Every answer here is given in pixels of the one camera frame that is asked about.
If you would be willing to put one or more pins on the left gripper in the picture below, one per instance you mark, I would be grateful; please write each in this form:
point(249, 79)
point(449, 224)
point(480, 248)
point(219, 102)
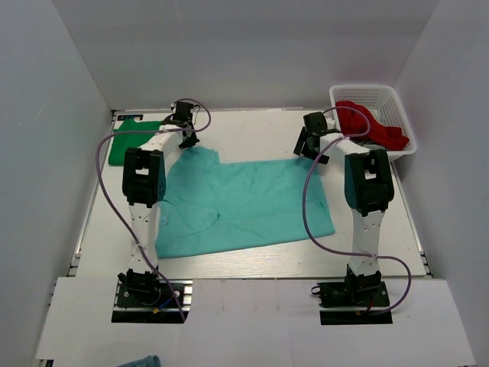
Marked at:
point(190, 143)

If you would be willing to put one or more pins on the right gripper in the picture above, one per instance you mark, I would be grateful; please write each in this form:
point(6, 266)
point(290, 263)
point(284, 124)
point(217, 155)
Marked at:
point(302, 144)

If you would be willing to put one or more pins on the teal t-shirt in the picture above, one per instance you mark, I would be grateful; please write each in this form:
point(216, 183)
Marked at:
point(211, 207)

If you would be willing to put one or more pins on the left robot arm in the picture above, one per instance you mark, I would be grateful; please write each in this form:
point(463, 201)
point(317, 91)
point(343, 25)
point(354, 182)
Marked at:
point(144, 186)

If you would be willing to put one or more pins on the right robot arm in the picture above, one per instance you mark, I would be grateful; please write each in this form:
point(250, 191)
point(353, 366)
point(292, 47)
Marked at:
point(368, 190)

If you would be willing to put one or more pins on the red t-shirt in basket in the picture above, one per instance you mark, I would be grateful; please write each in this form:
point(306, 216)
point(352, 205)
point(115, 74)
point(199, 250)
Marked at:
point(355, 119)

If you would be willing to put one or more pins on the blue label sticker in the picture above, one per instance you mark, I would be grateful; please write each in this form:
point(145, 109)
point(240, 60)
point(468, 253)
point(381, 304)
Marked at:
point(136, 117)

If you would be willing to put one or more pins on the folded green t-shirt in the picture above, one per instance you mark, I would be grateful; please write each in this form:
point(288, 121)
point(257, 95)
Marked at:
point(121, 143)

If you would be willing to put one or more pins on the grey garment in basket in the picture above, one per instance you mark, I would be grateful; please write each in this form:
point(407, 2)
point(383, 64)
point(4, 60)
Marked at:
point(371, 145)

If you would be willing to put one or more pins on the white plastic basket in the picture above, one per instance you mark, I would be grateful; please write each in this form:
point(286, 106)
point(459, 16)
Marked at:
point(384, 104)

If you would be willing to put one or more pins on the dark teal cloth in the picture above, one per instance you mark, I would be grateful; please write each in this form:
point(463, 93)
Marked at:
point(148, 361)

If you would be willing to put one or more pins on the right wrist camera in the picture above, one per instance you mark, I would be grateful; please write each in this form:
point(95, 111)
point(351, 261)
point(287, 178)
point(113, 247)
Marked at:
point(331, 125)

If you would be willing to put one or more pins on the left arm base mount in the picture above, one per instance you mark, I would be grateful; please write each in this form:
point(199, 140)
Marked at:
point(137, 307)

